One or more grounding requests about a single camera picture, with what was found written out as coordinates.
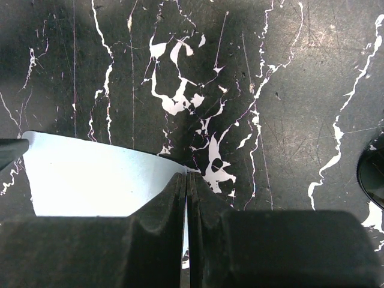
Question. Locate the black sunglasses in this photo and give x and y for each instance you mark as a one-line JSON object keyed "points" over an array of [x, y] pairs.
{"points": [[369, 171]]}

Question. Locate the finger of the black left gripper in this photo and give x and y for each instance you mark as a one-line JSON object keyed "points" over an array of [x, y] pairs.
{"points": [[11, 150]]}

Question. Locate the light blue cleaning cloth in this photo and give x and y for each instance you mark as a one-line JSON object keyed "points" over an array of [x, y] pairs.
{"points": [[71, 177]]}

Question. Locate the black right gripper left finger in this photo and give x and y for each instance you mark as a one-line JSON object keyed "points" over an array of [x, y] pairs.
{"points": [[142, 250]]}

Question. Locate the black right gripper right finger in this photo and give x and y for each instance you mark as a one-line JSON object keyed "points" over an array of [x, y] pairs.
{"points": [[231, 248]]}

